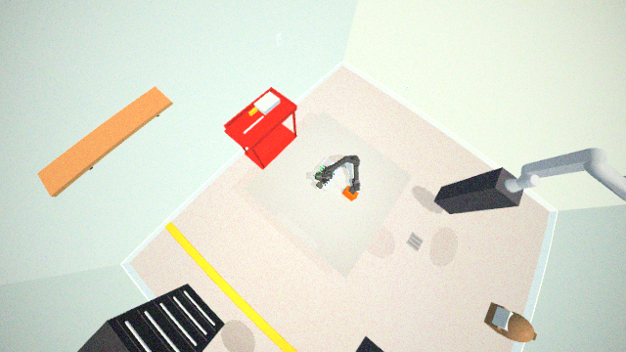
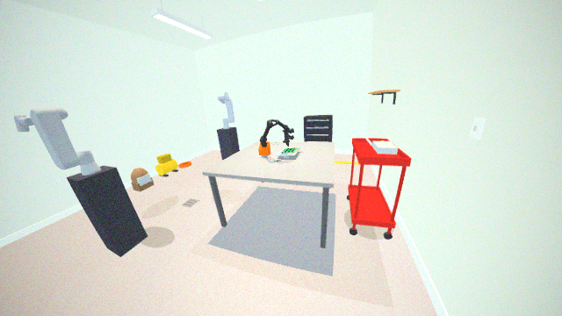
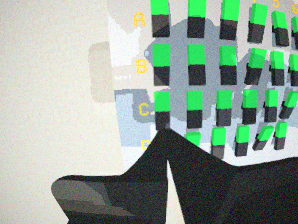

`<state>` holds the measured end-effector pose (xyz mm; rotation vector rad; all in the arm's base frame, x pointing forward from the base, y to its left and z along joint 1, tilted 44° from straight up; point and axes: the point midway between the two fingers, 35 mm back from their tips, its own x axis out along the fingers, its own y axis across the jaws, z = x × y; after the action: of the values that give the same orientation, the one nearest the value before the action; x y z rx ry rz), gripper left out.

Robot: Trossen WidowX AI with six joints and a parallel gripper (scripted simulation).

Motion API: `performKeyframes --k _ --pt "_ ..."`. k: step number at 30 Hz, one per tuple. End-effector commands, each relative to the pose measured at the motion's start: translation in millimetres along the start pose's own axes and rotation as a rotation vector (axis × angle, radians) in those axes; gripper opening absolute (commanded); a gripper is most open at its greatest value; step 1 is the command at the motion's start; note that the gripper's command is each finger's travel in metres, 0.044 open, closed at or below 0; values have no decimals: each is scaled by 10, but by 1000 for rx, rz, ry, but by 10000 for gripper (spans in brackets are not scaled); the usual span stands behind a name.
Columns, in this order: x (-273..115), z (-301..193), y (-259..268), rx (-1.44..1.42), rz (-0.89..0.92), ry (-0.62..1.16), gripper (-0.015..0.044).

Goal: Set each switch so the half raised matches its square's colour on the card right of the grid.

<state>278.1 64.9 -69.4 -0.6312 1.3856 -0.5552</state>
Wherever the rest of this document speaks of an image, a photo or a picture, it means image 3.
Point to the white switch panel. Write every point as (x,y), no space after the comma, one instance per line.
(222,73)

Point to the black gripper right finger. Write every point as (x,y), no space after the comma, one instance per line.
(207,187)

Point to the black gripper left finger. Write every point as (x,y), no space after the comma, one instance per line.
(142,192)

